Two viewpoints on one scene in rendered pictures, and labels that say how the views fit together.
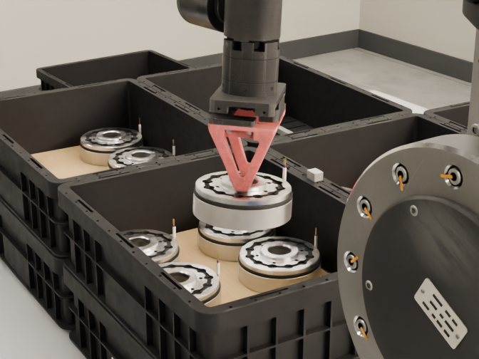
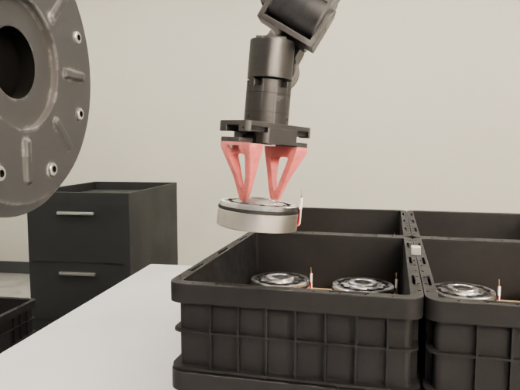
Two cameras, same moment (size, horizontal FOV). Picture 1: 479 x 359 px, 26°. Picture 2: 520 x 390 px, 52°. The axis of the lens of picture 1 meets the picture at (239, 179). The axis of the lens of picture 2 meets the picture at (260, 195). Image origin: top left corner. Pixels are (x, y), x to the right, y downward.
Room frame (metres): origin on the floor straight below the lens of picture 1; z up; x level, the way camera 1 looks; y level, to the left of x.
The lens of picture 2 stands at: (0.52, -0.49, 1.10)
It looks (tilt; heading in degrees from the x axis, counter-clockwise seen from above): 5 degrees down; 44
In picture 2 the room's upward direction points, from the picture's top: straight up
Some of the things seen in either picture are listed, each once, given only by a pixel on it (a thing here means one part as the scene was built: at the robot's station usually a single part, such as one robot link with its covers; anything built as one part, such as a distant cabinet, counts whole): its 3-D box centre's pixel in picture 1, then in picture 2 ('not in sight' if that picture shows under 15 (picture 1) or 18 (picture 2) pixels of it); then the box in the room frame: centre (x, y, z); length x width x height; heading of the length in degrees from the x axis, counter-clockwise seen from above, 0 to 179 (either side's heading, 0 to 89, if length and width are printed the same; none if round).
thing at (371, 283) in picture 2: not in sight; (363, 282); (1.26, 0.00, 0.86); 0.05 x 0.05 x 0.01
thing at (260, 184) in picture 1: (243, 183); (258, 200); (1.01, 0.00, 1.02); 0.05 x 0.05 x 0.01
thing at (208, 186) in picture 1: (243, 187); (258, 204); (1.01, 0.00, 1.02); 0.10 x 0.10 x 0.01
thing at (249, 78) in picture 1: (250, 73); (267, 109); (1.02, -0.01, 1.14); 0.10 x 0.07 x 0.07; 171
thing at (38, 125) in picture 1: (100, 162); (338, 246); (1.48, 0.21, 0.87); 0.40 x 0.30 x 0.11; 31
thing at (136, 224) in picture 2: not in sight; (111, 282); (1.78, 1.72, 0.45); 0.62 x 0.45 x 0.90; 35
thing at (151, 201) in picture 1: (232, 262); (312, 295); (1.14, 0.01, 0.87); 0.40 x 0.30 x 0.11; 31
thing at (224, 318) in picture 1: (232, 224); (313, 262); (1.14, 0.01, 0.92); 0.40 x 0.30 x 0.02; 31
